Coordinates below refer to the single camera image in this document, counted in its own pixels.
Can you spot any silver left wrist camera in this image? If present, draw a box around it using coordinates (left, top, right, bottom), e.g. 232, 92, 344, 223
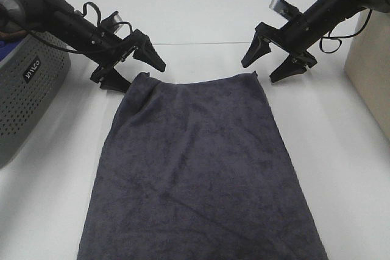
100, 11, 122, 33

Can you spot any grey perforated plastic basket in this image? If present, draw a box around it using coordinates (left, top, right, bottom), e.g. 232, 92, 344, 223
1, 35, 71, 166

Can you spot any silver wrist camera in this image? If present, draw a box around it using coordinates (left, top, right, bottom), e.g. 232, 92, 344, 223
269, 0, 300, 20
100, 11, 122, 33

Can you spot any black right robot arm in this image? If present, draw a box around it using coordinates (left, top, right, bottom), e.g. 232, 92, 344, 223
241, 0, 389, 83

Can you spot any brown cloth in basket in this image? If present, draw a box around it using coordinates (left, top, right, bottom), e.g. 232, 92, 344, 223
0, 27, 28, 41

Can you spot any blue cloth in basket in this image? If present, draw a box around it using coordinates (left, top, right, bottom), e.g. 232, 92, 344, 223
0, 40, 20, 61

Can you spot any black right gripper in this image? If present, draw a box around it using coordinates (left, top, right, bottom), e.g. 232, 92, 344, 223
241, 13, 317, 83

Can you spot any beige fabric storage box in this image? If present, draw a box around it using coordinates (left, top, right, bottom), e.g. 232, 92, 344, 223
344, 11, 389, 138

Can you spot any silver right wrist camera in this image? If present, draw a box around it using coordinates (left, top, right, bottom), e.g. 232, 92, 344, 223
269, 0, 300, 20

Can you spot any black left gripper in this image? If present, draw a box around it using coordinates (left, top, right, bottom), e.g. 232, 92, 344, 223
71, 13, 166, 93

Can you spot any dark grey towel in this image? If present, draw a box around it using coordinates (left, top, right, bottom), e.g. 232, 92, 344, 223
77, 72, 327, 259

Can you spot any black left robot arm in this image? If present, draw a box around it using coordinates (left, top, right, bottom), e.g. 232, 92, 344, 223
1, 0, 166, 93

